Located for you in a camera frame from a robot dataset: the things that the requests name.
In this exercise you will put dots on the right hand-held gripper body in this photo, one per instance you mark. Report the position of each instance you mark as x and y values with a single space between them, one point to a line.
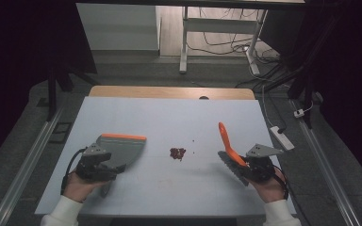
260 163

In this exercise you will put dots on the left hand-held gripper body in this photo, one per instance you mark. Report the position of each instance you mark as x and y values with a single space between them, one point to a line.
91 163

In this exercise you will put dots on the grey dustpan with orange edge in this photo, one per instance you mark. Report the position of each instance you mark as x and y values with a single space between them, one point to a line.
125 150

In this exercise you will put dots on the pile of red beans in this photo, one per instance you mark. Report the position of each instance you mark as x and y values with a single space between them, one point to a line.
177 153

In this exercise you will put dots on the person's right hand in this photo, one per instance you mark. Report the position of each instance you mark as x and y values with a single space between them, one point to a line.
268 190

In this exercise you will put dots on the person's left hand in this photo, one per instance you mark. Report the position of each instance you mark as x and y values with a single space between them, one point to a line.
78 188

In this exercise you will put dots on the white power strip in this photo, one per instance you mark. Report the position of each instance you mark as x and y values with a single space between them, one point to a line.
282 138

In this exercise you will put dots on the black floor socket plate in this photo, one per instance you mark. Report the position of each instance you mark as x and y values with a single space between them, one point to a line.
61 132

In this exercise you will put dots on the small white adapter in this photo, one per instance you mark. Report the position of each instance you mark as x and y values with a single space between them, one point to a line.
299 113

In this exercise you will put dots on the white table cover sheet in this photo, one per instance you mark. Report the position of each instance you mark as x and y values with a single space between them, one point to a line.
176 122

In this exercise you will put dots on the black metal stand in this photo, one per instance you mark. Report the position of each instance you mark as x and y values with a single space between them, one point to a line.
301 84
52 91

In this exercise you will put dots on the wooden table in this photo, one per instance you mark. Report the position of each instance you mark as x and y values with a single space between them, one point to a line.
157 92

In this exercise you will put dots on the white cabinet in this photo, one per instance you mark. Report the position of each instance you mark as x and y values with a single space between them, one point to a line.
119 28

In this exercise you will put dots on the aluminium floor rail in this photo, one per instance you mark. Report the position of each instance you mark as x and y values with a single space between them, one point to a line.
25 166
325 169

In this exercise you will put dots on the white metal desk frame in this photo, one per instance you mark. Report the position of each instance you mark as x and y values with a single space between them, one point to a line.
220 25

